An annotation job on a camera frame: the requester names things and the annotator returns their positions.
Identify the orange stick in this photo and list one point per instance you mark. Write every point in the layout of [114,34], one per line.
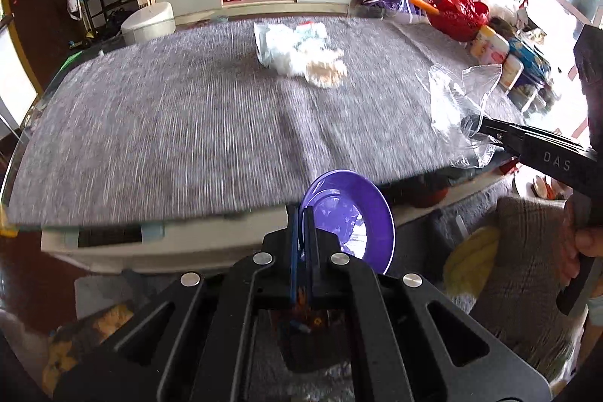
[424,5]

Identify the person's right hand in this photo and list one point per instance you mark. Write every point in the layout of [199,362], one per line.
[594,242]

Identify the yellow patterned rug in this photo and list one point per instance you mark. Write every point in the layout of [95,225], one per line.
[89,336]

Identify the grey woven table cloth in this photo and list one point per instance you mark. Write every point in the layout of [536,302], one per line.
[188,124]

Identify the purple plastic plate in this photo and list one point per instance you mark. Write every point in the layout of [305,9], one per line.
[358,204]

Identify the small cream lotion bottle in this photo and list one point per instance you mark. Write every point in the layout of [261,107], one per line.
[511,72]

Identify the clear plastic bag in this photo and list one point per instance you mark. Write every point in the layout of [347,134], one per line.
[447,100]

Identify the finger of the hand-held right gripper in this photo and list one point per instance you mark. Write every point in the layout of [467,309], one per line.
[504,125]
[506,140]

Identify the grey checked cushion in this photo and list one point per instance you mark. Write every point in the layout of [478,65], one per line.
[527,260]

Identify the glass top table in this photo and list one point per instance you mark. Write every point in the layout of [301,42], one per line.
[94,251]

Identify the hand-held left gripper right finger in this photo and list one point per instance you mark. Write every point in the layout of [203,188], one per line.
[311,242]

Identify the white round stool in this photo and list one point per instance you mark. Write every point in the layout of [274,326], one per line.
[148,23]

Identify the crumpled cream tissue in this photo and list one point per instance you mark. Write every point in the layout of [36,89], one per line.
[325,70]

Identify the red plastic basket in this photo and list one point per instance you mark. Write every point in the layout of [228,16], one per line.
[457,16]

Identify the yellow cushion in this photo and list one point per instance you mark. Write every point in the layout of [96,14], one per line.
[471,260]

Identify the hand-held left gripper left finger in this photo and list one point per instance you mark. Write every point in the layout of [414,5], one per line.
[296,242]

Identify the blue tin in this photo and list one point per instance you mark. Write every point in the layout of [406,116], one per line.
[532,72]

